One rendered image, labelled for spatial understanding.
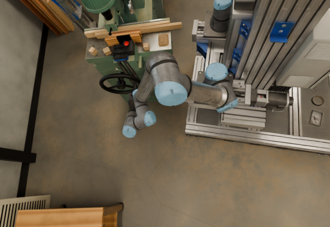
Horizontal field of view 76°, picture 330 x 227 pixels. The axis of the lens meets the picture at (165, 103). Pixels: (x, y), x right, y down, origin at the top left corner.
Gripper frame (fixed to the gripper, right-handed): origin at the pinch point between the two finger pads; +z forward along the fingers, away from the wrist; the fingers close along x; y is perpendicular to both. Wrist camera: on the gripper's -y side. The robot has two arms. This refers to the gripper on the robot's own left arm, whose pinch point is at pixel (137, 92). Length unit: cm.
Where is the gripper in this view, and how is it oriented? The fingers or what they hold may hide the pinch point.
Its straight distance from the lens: 141.7
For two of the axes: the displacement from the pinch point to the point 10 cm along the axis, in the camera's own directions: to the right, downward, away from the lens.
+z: 0.5, -6.4, 7.7
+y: 1.4, 7.7, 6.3
